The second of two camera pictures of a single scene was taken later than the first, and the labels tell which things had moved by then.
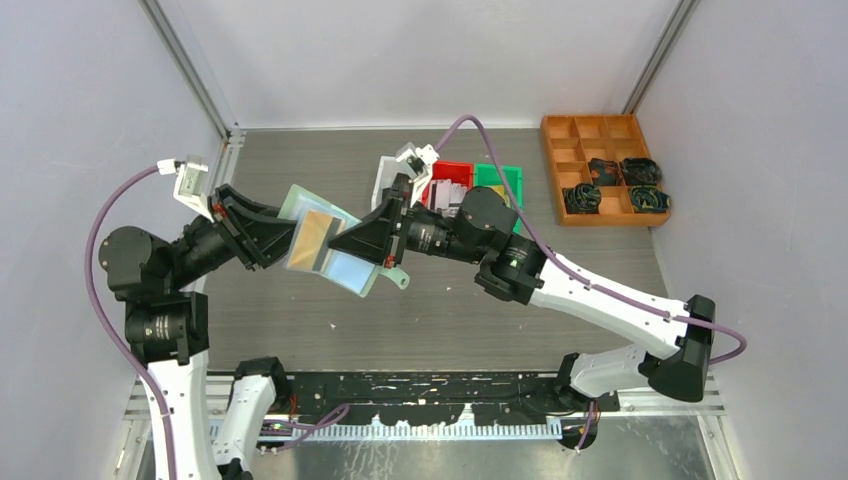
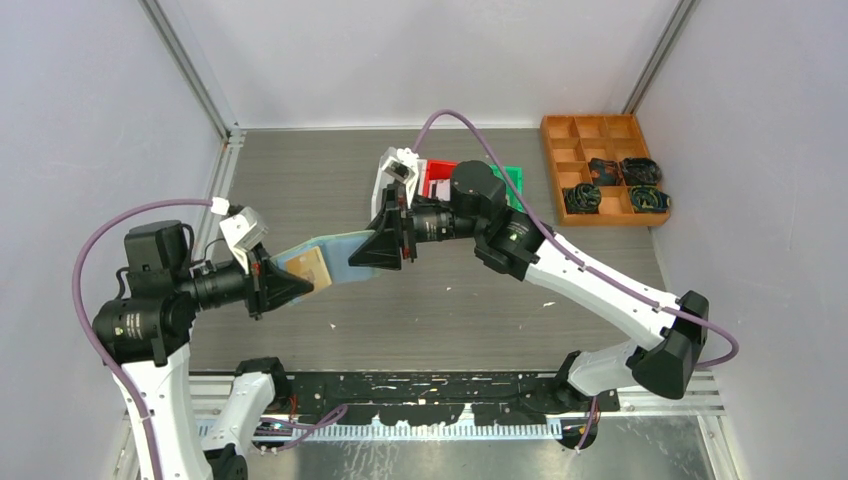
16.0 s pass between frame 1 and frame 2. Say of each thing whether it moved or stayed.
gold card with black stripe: moved
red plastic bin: stayed
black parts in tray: stayed
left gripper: moved
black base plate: stayed
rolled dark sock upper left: stayed
